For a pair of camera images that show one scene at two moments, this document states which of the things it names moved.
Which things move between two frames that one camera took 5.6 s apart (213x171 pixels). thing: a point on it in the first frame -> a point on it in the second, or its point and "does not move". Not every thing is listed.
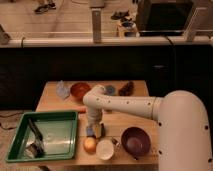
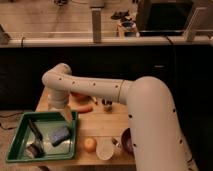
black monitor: [162, 18] does not move
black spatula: [36, 148] does not move
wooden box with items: [127, 28] does not move
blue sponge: [89, 131] -> [58, 134]
